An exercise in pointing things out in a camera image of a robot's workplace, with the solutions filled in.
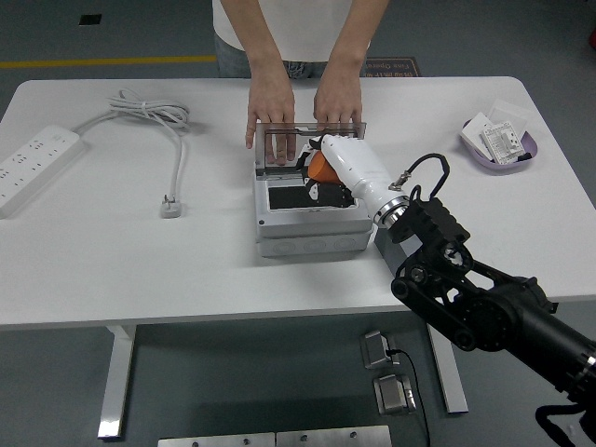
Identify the person's right hand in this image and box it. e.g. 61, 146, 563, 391
245, 64, 297, 167

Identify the orange cylindrical battery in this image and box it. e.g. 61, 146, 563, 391
307, 151, 342, 183

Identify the transparent hinged box lid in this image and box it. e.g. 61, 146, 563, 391
254, 121, 368, 176

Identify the purple shallow tray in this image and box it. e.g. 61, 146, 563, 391
462, 118, 539, 176

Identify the white power cable with plug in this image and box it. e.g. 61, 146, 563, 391
69, 88, 193, 220

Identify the grey plastic enclosure box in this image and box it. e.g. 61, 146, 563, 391
252, 160, 376, 260

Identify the person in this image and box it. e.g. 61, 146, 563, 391
211, 0, 391, 79

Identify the black pedal cable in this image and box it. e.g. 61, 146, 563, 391
386, 347, 432, 447

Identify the white table leg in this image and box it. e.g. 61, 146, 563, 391
426, 320, 469, 414
97, 324, 137, 441

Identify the person's left hand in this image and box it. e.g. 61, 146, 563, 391
312, 74, 364, 137

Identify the grey block battery holder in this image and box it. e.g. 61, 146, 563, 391
372, 225, 412, 277

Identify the metal base plate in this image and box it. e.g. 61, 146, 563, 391
156, 432, 277, 447
275, 425, 392, 447

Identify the white power strip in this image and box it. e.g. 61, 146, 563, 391
0, 124, 89, 220

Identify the dark floor sign sticker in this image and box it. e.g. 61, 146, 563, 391
362, 57, 424, 79

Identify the white socket module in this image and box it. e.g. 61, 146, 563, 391
479, 119, 523, 165

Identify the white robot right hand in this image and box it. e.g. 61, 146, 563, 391
291, 133, 396, 216

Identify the metal foot pedal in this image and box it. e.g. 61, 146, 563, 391
372, 373, 418, 417
359, 329, 401, 372

